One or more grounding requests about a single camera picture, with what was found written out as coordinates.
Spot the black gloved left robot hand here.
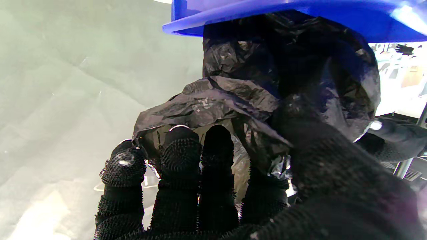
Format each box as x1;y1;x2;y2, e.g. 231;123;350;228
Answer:
355;117;427;162

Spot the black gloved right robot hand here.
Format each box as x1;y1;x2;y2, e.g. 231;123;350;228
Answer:
93;97;427;240

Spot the black plastic garbage bag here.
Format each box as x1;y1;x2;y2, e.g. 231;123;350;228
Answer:
132;10;381;207

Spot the blue plastic recycling bin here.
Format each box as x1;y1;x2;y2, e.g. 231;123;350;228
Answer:
162;0;427;43

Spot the ceiling air vent grille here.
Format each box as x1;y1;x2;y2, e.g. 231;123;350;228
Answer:
405;169;423;182

